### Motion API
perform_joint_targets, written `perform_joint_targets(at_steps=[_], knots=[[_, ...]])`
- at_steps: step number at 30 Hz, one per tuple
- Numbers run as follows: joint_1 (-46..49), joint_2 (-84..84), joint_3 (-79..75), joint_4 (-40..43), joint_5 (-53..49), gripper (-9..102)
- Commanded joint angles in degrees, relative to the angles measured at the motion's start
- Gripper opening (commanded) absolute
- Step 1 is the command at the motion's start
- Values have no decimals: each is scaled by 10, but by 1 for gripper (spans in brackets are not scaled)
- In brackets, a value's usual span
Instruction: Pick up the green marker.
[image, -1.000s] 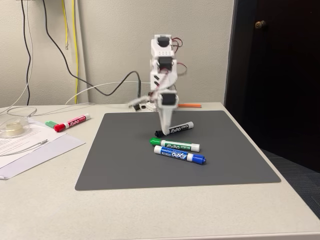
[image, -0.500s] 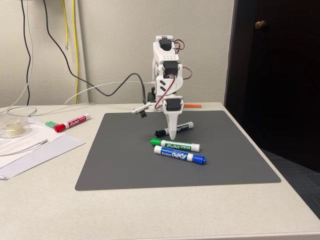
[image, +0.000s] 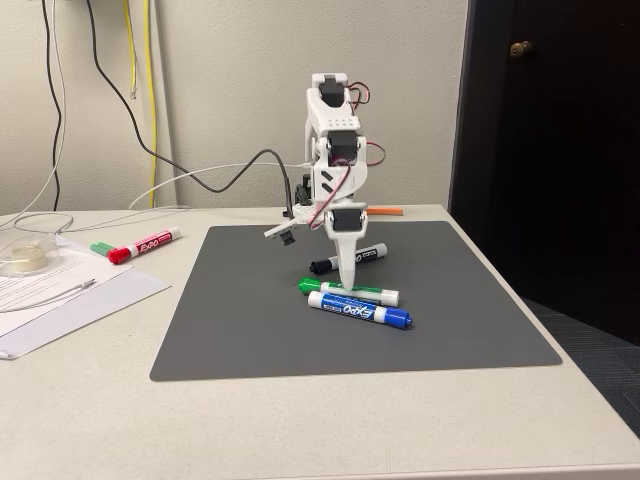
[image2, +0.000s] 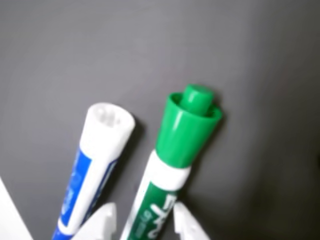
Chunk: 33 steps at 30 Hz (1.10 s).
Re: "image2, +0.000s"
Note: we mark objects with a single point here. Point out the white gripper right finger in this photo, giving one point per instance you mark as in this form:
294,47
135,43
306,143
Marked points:
186,222

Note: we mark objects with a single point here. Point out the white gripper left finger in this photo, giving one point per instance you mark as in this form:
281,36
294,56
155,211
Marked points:
105,222

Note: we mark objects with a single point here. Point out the green Expo marker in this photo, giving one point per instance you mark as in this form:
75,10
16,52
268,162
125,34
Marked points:
180,140

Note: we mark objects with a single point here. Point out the blue Expo marker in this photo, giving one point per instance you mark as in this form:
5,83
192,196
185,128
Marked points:
100,150

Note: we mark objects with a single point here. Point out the grey mat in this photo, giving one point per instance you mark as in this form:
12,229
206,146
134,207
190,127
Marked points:
160,50

